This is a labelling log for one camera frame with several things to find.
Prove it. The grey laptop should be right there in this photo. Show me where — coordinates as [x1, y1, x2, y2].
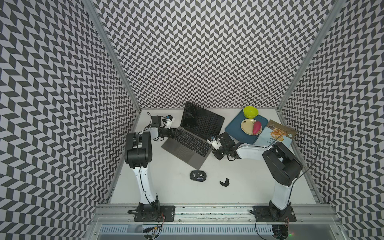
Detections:
[162, 101, 225, 170]

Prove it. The black mouse battery cover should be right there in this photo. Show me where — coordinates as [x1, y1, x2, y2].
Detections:
[220, 178, 230, 187]

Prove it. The black wireless mouse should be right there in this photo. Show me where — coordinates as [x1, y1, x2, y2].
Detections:
[190, 170, 207, 182]

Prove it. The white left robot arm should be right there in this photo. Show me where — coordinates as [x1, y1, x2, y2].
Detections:
[124, 128, 180, 213]

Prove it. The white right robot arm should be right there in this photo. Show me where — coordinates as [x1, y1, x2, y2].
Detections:
[208, 132, 305, 219]

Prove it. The teal plastic tray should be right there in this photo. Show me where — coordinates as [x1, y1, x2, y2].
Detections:
[224, 109, 269, 145]

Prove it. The cream patterned plate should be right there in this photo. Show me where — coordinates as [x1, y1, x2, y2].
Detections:
[241, 119, 263, 136]

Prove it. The magenta sweet potato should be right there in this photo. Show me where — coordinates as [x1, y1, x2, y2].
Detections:
[253, 121, 262, 135]

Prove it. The lime green bowl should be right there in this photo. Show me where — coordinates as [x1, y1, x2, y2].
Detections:
[243, 106, 259, 119]

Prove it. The cassava chips bag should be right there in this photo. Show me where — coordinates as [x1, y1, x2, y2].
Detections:
[254, 120, 298, 148]

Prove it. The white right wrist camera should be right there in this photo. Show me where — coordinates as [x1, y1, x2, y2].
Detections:
[211, 137, 222, 151]

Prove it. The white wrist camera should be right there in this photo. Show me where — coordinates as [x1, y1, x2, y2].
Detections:
[211, 137, 222, 151]
[149, 115, 173, 129]

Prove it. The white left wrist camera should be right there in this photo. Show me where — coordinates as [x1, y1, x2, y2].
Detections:
[149, 115, 173, 129]

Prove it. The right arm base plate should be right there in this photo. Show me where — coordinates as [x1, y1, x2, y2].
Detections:
[251, 205, 297, 223]

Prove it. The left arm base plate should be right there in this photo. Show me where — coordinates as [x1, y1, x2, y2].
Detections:
[134, 204, 176, 223]

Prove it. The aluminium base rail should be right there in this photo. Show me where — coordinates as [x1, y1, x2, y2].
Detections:
[84, 204, 349, 240]

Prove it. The aluminium corner post left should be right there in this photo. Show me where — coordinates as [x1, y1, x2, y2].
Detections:
[82, 0, 141, 112]

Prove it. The aluminium corner post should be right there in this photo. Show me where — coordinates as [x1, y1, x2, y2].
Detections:
[82, 0, 141, 112]
[277, 0, 347, 112]

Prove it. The aluminium corner post right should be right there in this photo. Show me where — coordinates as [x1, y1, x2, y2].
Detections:
[277, 0, 347, 112]

